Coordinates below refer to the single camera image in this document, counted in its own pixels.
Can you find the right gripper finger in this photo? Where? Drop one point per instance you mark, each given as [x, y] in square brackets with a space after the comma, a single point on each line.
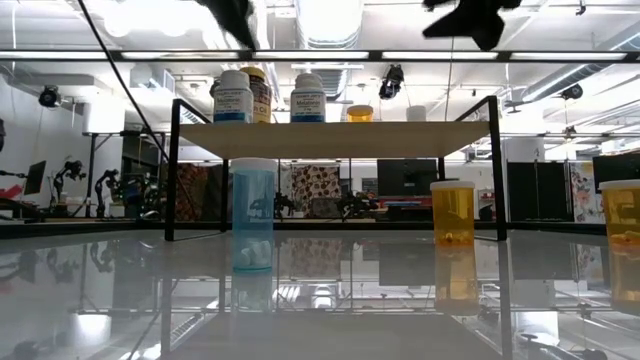
[450, 26]
[490, 37]

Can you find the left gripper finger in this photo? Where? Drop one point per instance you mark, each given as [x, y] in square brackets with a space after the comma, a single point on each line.
[235, 20]

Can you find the brown fish oil bottle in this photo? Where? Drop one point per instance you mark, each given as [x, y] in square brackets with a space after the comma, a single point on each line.
[263, 100]

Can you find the white melatonin bottle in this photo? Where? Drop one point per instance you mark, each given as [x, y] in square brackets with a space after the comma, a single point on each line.
[308, 105]
[232, 105]

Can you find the amber pill vial white cap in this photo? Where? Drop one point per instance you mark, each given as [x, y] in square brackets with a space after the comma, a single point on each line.
[622, 210]
[360, 114]
[452, 210]

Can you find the blue pill vial white cap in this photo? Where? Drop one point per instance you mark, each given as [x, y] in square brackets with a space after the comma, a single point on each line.
[252, 210]

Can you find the black background robot arm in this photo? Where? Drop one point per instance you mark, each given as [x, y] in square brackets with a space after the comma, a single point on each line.
[280, 205]
[356, 204]

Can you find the black ceiling spotlight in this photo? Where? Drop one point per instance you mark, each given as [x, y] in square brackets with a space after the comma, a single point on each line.
[571, 91]
[391, 82]
[50, 96]

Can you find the black metal stand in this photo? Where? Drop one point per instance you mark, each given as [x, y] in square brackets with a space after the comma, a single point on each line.
[125, 134]

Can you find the black partition panel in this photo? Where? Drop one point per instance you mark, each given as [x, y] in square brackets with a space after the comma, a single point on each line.
[540, 190]

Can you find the brown mandala tapestry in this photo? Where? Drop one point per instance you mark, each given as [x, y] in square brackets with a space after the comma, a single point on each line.
[192, 192]

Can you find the floral print panel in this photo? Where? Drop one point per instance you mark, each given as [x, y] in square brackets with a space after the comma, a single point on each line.
[582, 192]

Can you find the brown dotted patterned cloth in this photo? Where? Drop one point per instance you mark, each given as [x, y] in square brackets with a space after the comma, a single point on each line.
[315, 185]

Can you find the large black monitor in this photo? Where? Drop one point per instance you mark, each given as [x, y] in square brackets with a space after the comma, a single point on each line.
[617, 177]

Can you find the small black monitor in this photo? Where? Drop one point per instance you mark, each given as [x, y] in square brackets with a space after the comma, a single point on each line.
[35, 177]

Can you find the red angled bar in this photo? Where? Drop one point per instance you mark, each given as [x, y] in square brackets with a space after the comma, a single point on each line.
[10, 192]

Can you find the glossy white table sheet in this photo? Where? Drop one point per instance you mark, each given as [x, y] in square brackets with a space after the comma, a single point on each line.
[350, 330]

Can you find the black metal rig frame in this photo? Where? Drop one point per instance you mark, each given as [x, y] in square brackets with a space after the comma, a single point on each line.
[375, 55]

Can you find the silver ventilation duct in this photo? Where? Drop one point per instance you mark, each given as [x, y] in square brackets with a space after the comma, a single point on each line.
[327, 85]

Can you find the wooden shelf with black frame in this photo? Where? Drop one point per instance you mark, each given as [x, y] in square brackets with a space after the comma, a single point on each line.
[330, 140]

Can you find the black wall screen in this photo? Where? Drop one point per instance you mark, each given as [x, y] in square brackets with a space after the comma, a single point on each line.
[406, 177]

